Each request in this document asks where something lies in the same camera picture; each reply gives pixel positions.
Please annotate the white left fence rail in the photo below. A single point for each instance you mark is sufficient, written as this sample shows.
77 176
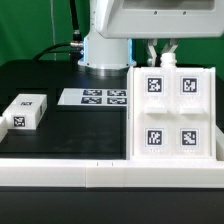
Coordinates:
3 128

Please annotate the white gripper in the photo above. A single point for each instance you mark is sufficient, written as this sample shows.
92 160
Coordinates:
158 19

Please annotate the white marker base plate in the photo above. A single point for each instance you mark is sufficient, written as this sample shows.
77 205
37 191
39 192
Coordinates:
93 97

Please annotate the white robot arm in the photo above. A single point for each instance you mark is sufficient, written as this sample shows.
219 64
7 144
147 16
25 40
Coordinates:
104 54

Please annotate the white cabinet body box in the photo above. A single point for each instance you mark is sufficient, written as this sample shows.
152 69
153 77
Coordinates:
170 67

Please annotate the white cabinet top block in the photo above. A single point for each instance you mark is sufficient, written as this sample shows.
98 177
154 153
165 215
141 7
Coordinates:
26 111

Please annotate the white front fence rail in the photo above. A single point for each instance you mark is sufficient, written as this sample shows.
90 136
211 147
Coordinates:
112 173

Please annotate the white fence rail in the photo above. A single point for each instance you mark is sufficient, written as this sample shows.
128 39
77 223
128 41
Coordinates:
219 144
3 128
112 173

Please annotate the white right fence rail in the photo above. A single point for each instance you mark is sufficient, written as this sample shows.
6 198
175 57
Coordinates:
219 144

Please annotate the white cabinet door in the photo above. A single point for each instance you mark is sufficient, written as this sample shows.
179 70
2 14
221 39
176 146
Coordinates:
152 112
193 113

